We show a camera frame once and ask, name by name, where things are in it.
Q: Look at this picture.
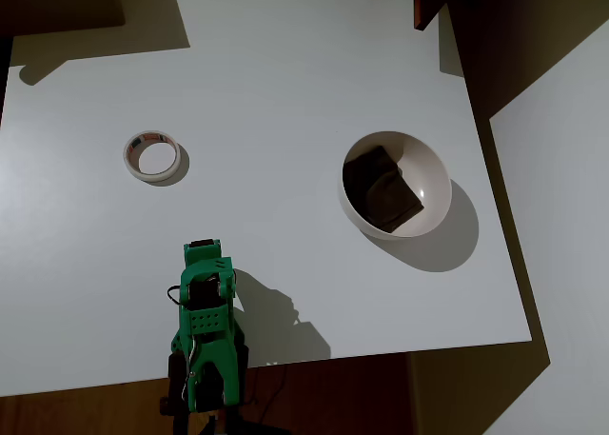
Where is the beige masking tape roll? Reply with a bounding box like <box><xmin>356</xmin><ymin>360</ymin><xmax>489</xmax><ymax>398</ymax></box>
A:
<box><xmin>123</xmin><ymin>129</ymin><xmax>181</xmax><ymax>181</ymax></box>

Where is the white round bowl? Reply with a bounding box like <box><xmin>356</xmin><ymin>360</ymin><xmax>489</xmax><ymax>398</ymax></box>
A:
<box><xmin>337</xmin><ymin>129</ymin><xmax>453</xmax><ymax>239</ymax></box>

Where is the dark box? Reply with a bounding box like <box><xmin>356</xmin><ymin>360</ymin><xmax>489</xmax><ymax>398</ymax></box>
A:
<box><xmin>0</xmin><ymin>0</ymin><xmax>128</xmax><ymax>37</ymax></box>

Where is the red-brown wooden board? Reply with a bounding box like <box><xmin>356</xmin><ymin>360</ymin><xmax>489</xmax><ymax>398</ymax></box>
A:
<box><xmin>412</xmin><ymin>0</ymin><xmax>451</xmax><ymax>30</ymax></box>

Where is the thin black power cable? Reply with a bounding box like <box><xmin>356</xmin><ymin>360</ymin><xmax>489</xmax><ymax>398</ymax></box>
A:
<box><xmin>249</xmin><ymin>363</ymin><xmax>287</xmax><ymax>407</ymax></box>

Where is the dark folded cloth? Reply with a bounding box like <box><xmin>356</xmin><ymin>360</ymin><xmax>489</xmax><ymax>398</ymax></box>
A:
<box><xmin>343</xmin><ymin>144</ymin><xmax>425</xmax><ymax>234</ymax></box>

